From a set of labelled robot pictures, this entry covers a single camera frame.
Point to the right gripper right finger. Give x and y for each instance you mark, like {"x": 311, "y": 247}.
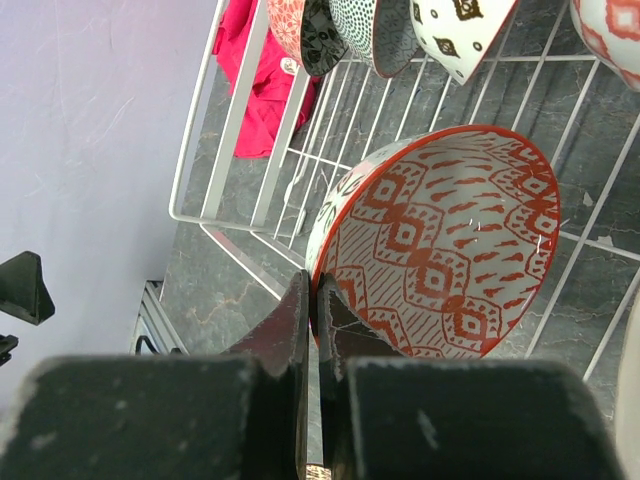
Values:
{"x": 341, "y": 335}

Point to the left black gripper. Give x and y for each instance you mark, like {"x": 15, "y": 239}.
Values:
{"x": 24, "y": 294}

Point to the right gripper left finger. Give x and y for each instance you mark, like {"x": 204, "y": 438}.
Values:
{"x": 275, "y": 445}

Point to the red geometric pattern bowl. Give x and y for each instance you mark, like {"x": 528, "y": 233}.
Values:
{"x": 440, "y": 242}

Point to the dark scalloped floral bowl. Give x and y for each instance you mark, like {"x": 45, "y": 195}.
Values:
{"x": 306, "y": 31}

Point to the cream scalloped bowl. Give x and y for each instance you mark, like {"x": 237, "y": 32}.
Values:
{"x": 626, "y": 416}

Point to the blue triangle pattern bowl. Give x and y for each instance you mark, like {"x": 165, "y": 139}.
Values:
{"x": 378, "y": 32}

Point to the black diamond pattern bowl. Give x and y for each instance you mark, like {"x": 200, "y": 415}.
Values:
{"x": 458, "y": 34}

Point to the red lattice pattern bowl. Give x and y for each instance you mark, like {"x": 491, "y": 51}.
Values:
{"x": 610, "y": 30}

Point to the red folded cloth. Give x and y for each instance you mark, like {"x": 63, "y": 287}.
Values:
{"x": 280, "y": 58}

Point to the aluminium frame rail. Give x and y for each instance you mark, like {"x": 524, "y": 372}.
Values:
{"x": 154, "y": 334}

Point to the white wire dish rack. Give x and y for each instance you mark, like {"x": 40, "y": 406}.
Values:
{"x": 539, "y": 81}

